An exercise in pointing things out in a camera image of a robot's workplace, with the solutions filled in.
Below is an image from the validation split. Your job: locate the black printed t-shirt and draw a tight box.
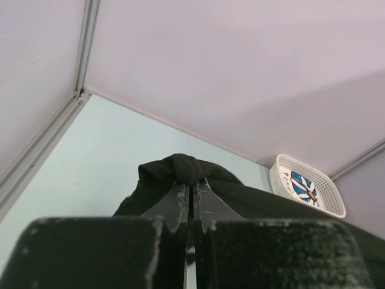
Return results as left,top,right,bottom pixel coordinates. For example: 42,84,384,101
112,152,385,272

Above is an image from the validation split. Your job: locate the aluminium corner post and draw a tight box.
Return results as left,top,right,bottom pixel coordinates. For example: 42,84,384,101
1,1,99,203
329,139,385,181

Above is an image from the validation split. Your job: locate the right aluminium corner post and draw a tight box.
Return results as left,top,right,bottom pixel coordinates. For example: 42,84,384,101
329,139,385,181

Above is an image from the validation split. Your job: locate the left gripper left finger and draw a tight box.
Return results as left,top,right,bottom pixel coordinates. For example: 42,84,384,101
1,184,189,288

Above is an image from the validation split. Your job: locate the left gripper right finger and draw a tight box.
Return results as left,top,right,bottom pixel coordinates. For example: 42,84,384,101
193,180,375,288

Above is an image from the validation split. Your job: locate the white plastic basket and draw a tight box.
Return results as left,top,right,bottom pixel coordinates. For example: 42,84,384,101
269,154,347,219

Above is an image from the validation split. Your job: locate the left aluminium corner post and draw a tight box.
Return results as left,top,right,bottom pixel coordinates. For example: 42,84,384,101
1,1,99,203

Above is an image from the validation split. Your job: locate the white daisy print t-shirt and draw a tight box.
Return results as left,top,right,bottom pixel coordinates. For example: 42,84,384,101
280,168,321,208

